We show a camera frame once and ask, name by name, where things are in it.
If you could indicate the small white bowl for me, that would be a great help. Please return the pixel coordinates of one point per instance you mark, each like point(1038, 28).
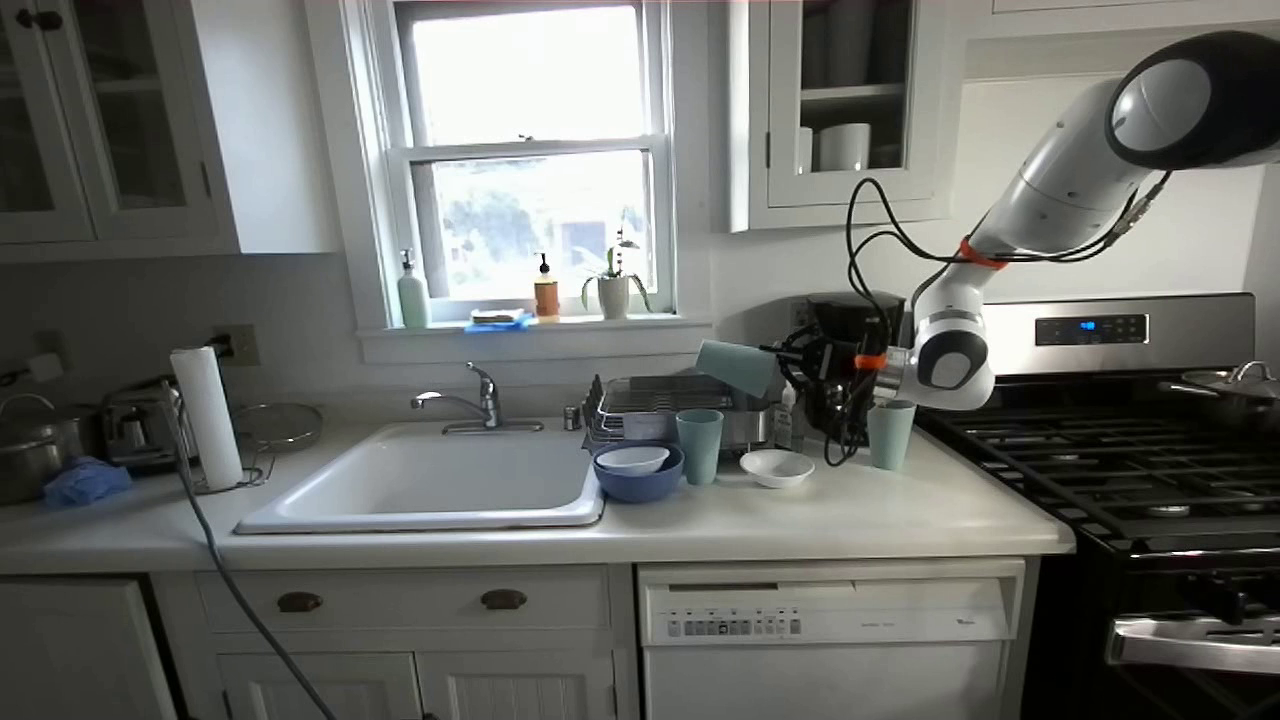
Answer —
point(776, 467)

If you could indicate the white bowl in blue bowl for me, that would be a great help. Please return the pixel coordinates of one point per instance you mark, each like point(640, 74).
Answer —
point(635, 457)

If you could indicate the amber soap bottle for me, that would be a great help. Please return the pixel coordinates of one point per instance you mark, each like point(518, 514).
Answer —
point(547, 295)

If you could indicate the white kitchen sink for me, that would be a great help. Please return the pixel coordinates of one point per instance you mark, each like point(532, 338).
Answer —
point(427, 481)

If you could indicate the blue sponge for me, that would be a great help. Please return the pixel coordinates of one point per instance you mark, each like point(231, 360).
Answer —
point(498, 323)

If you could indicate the white mug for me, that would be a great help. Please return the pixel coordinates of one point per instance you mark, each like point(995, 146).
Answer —
point(846, 146)

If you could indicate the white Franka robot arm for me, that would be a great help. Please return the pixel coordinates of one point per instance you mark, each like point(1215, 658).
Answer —
point(1067, 185)

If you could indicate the blue cloth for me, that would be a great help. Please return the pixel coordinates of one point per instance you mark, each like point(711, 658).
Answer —
point(84, 481)

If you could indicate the white open wall cabinet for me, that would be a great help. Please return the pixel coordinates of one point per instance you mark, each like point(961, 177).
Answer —
point(744, 122)

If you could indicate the steel pot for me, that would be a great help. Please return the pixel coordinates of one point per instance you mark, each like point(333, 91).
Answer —
point(34, 453)

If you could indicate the white sink base cabinet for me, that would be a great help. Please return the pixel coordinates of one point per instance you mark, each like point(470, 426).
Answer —
point(402, 603)

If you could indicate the steel dish rack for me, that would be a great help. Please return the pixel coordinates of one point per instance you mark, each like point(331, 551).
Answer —
point(655, 396)

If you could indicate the chrome faucet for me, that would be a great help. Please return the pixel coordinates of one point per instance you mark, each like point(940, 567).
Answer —
point(480, 393)

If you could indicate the white dishwasher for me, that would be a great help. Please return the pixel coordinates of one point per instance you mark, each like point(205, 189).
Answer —
point(825, 664)

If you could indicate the white framed window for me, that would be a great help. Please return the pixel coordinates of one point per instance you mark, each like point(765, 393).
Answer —
point(526, 80)

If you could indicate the dish soap bottle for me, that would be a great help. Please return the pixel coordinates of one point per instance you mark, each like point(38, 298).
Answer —
point(789, 426)

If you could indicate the black coffee maker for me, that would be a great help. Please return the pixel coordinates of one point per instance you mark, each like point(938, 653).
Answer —
point(864, 317)

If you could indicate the chrome toaster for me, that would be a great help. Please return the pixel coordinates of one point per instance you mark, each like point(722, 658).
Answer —
point(133, 426)

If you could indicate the white potted plant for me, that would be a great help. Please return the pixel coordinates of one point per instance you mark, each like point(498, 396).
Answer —
point(613, 298)

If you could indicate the steel pan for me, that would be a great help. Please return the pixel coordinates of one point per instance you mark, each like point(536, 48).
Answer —
point(1232, 393)

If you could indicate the glass lid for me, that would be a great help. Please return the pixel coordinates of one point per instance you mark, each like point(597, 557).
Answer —
point(281, 426)

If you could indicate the black steel gas stove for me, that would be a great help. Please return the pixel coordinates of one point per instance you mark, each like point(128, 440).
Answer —
point(1067, 467)

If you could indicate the white paper towel roll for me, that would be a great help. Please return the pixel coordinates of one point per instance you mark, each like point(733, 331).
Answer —
point(205, 415)

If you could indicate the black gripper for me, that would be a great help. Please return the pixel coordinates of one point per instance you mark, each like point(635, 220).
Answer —
point(842, 382)

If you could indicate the pale green soap bottle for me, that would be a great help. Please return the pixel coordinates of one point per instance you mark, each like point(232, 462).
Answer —
point(413, 302)

